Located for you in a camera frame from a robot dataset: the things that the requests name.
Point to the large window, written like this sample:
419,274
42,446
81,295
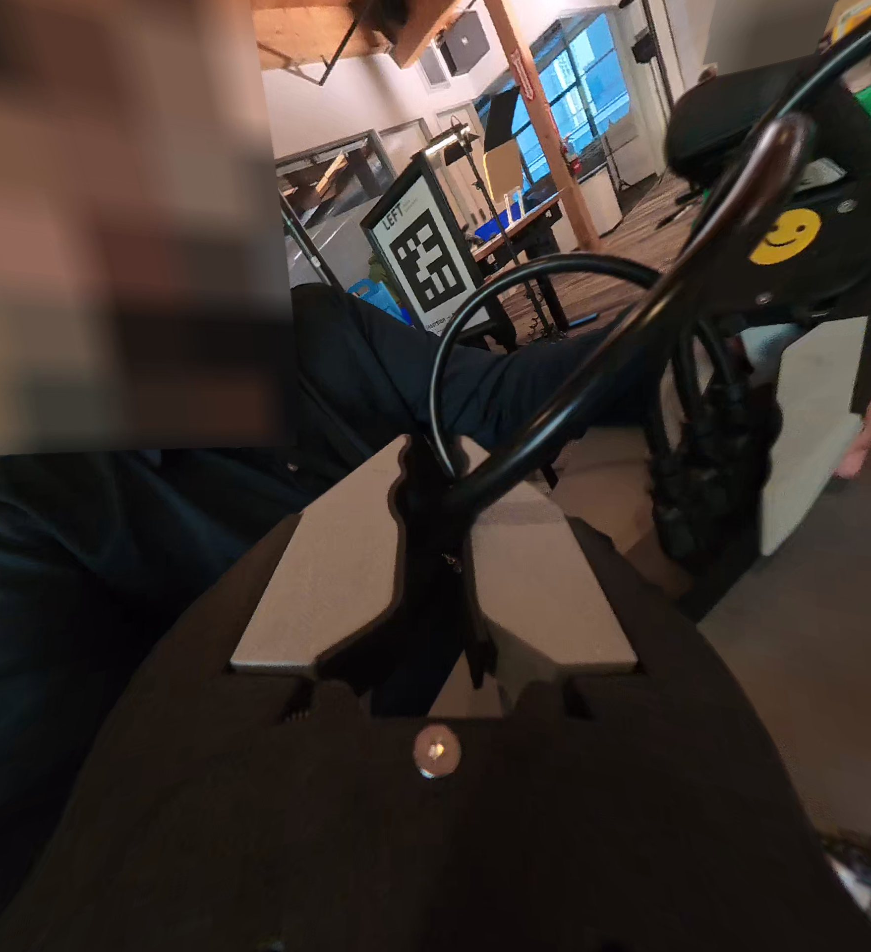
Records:
584,82

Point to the white cabinet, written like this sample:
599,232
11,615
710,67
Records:
600,202

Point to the black light stand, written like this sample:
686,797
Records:
647,52

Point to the person's dark blue clothing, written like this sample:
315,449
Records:
71,595

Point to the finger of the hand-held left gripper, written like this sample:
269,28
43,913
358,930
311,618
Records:
614,491
814,416

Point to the metal rod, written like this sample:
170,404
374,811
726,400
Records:
309,238

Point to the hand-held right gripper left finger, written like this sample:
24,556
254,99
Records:
331,580

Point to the printed tag board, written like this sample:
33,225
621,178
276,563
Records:
428,253

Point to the wooden post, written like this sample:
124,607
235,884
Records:
547,134

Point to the wooden table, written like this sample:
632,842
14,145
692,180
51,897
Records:
532,216

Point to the wooden ceiling beam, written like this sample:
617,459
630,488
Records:
309,26

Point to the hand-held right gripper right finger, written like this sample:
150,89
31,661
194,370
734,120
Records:
554,595

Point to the black reflector panel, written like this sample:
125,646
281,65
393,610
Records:
502,134

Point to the lamp stand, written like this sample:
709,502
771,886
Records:
465,163

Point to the black loudspeaker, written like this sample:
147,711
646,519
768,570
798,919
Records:
465,41

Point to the red sign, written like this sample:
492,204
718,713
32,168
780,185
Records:
524,74

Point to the blue bin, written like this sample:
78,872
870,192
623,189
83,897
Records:
495,224
383,297

